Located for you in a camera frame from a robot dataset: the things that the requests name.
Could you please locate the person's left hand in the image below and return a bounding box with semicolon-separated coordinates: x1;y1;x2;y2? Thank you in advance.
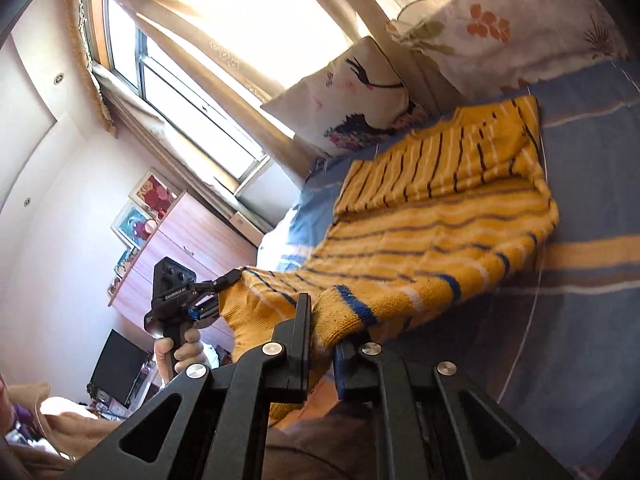
153;328;208;386

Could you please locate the white floral leaf pillow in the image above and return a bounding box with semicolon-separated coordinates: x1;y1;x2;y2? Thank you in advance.
387;0;629;101

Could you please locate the wooden wardrobe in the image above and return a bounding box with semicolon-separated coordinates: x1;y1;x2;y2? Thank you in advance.
110;193;257;327

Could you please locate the blue plaid bed sheet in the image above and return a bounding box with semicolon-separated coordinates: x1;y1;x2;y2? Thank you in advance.
257;58;640;480

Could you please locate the window with metal frame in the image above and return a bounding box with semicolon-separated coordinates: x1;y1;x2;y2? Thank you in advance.
102;0;268;185

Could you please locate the framed flower picture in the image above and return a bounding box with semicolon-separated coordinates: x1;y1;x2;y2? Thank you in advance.
129;168;179;221

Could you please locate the beige curtain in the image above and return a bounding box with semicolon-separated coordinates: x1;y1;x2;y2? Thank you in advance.
60;0;432;187

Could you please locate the framed portrait picture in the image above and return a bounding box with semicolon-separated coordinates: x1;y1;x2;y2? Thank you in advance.
111;200;157;249

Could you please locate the cream pillow with woman print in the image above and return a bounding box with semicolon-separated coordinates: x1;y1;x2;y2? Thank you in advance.
262;37;427;157

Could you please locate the black monitor screen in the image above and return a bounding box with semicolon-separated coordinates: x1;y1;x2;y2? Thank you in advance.
87;330;151;408

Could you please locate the yellow striped knit sweater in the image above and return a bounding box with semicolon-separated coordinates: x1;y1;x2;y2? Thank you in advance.
220;96;560;382

